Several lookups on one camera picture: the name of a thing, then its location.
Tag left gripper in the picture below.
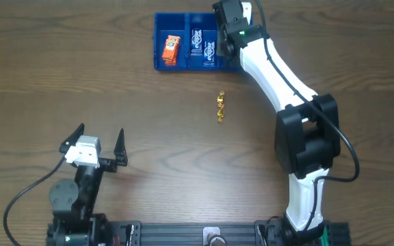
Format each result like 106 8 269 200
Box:
59 123 129 173

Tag blue candy pack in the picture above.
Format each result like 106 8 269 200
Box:
190 28 204 55
202 40 218 67

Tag blue tray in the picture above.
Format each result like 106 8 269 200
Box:
153 12 254 72

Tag black cable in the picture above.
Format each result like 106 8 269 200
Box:
254 0 361 233
2 155 67 246

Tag mounting rail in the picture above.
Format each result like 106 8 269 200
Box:
46 220 351 246

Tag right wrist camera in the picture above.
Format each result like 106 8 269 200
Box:
241 1 253 25

